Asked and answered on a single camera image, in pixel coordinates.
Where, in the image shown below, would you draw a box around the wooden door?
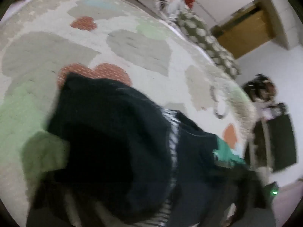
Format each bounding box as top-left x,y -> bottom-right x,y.
212,2 -> 276,58

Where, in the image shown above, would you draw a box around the green polka dot pillow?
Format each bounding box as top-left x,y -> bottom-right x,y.
176,9 -> 241,79

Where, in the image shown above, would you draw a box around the green patterned cloth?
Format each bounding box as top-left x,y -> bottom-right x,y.
212,137 -> 247,169

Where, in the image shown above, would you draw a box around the dark navy pants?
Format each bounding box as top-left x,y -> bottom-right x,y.
31,72 -> 251,227

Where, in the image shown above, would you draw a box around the heart patterned quilt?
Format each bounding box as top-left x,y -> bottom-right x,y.
0,0 -> 258,227

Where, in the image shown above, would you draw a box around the dark round object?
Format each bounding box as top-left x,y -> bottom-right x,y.
244,74 -> 276,103

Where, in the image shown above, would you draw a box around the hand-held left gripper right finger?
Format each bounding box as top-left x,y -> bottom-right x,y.
213,174 -> 256,227

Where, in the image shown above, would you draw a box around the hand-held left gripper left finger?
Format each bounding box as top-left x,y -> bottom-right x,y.
27,182 -> 112,227

